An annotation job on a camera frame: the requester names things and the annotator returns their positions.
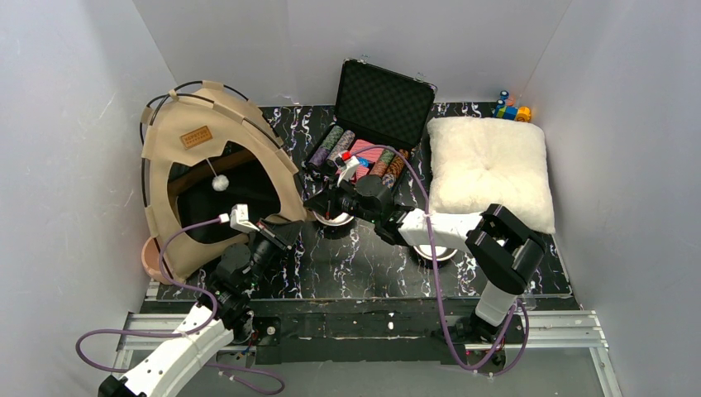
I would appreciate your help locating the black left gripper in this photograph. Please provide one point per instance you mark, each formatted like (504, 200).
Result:
(276, 236)

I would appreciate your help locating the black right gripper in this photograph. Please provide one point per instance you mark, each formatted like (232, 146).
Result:
(330, 198)

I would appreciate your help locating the steel pet bowl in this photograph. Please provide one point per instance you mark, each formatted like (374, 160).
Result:
(442, 253)
(339, 221)

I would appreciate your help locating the tan fabric pet tent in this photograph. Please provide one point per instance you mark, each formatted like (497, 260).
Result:
(206, 148)

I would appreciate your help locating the pink double bowl holder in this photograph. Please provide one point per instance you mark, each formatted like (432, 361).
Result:
(150, 261)

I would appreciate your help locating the white fluffy cushion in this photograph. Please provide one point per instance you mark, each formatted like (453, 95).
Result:
(479, 161)

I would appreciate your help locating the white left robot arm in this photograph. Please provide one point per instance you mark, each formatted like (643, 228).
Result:
(221, 316)

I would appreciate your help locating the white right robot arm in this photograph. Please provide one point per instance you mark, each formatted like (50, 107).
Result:
(505, 249)

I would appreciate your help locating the white pompom toy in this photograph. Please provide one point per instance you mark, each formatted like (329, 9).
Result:
(220, 183)

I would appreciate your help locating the black poker chip case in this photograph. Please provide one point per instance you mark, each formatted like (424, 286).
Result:
(379, 106)

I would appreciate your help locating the colourful toy train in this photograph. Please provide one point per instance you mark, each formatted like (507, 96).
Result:
(505, 109)

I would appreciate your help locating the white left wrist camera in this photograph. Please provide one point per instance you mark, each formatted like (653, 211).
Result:
(239, 219)

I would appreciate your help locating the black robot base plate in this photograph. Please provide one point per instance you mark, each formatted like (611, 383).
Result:
(347, 330)

